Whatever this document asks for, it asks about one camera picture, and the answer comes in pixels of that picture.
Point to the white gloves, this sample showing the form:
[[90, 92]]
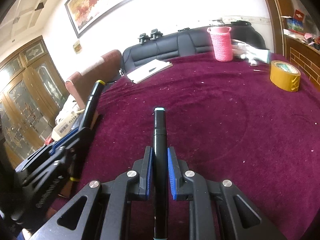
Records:
[[247, 52]]

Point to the framed horse painting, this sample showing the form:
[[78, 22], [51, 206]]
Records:
[[105, 2]]

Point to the cyan capped black marker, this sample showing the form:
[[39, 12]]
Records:
[[160, 175]]

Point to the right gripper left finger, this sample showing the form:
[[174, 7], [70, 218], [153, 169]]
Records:
[[102, 210]]

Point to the black clamps on sofa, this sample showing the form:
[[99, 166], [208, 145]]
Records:
[[155, 33]]

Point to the yellow tape roll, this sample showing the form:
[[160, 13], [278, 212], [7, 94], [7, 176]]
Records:
[[285, 76]]

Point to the wooden cabinet shelf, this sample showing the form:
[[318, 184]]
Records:
[[295, 36]]

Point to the wooden glass door cabinet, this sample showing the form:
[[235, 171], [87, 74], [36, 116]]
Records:
[[32, 95]]

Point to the brown armchair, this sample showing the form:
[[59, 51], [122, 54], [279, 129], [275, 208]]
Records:
[[105, 68]]

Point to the black leather sofa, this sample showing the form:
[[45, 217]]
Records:
[[185, 42]]

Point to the white notepad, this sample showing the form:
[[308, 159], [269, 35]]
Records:
[[147, 70]]

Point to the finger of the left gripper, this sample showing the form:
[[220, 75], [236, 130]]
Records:
[[72, 138]]

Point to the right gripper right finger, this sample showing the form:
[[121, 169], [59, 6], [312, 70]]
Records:
[[217, 210]]

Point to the pink knit covered bottle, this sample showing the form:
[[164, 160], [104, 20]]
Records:
[[221, 41]]

